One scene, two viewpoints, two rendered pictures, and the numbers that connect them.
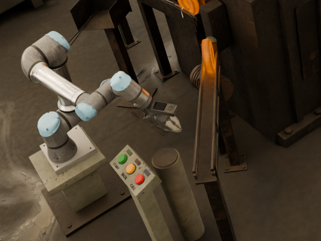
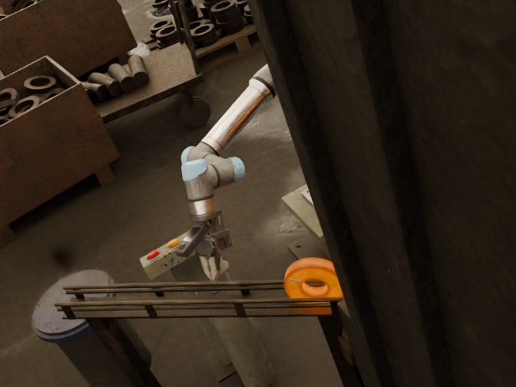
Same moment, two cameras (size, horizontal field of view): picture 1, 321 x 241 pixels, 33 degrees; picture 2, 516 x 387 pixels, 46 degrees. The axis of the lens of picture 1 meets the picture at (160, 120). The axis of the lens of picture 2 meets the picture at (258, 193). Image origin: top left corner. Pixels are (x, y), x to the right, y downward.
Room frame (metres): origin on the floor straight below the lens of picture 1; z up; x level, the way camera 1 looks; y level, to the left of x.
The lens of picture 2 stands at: (1.97, -1.37, 1.80)
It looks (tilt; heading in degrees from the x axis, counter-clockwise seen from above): 36 degrees down; 94
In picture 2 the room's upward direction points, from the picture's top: 21 degrees counter-clockwise
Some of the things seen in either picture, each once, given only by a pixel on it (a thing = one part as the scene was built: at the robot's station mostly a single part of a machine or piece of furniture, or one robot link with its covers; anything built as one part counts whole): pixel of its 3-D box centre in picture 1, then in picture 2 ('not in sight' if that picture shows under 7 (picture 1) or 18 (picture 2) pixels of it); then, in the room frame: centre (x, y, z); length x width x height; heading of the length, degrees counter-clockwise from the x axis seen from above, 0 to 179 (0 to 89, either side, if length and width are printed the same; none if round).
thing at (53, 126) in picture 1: (52, 128); not in sight; (2.10, 0.51, 0.50); 0.13 x 0.12 x 0.14; 125
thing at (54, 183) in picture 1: (67, 159); (334, 200); (2.10, 0.52, 0.28); 0.32 x 0.32 x 0.04; 17
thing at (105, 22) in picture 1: (117, 52); not in sight; (2.79, 0.11, 0.36); 0.26 x 0.20 x 0.72; 53
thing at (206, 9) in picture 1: (216, 26); not in sight; (2.19, -0.41, 0.68); 0.11 x 0.08 x 0.24; 108
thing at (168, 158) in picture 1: (179, 196); (236, 333); (1.62, 0.03, 0.26); 0.12 x 0.12 x 0.52
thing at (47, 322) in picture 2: not in sight; (97, 336); (1.08, 0.28, 0.22); 0.32 x 0.32 x 0.43
